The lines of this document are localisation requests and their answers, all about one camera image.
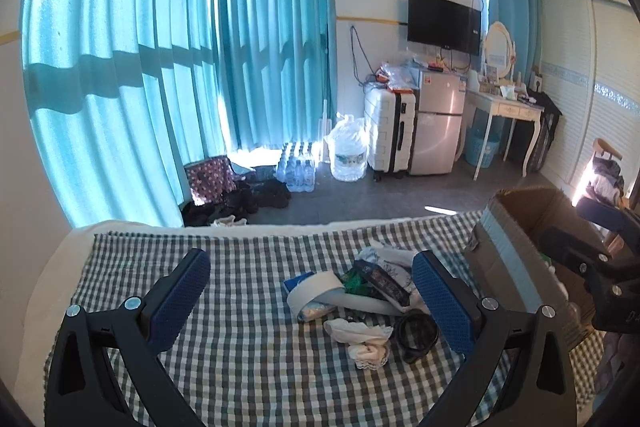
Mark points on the blue white tissue packet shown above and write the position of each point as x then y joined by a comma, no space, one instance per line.
302,294

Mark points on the black wall television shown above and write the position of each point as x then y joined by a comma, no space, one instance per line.
446,24

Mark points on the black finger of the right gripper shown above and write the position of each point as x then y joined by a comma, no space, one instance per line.
622,222
575,254

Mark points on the white suitcase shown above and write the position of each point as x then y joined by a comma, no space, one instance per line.
389,119

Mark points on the white tape roll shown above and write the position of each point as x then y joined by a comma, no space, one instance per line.
340,299

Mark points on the green snack packet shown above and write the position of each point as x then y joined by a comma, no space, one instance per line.
355,284

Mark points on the teal window curtain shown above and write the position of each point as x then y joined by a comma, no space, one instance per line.
122,95

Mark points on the pink mini fridge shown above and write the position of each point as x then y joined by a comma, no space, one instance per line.
440,101

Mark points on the pack of water bottles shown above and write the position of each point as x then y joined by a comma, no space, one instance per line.
297,166

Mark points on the oval vanity mirror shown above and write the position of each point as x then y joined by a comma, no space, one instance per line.
499,51

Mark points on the black bags on floor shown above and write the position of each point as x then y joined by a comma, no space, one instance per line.
241,203

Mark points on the large water jug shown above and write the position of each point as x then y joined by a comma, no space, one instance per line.
348,148

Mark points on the teal laundry basket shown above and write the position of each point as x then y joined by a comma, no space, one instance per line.
476,152

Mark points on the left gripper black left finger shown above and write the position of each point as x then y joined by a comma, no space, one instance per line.
82,389

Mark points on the polka dot bag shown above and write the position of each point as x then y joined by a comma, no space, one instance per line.
210,179

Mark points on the wooden chair with clothes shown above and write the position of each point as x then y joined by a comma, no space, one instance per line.
604,181

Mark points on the cardboard box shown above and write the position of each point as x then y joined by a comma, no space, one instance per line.
505,259

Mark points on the crumpled white sock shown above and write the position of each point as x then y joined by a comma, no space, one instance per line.
367,346

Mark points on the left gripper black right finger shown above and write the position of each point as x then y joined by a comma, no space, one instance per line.
539,388

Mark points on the tissue pack with dark print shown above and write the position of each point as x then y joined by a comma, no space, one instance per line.
389,271

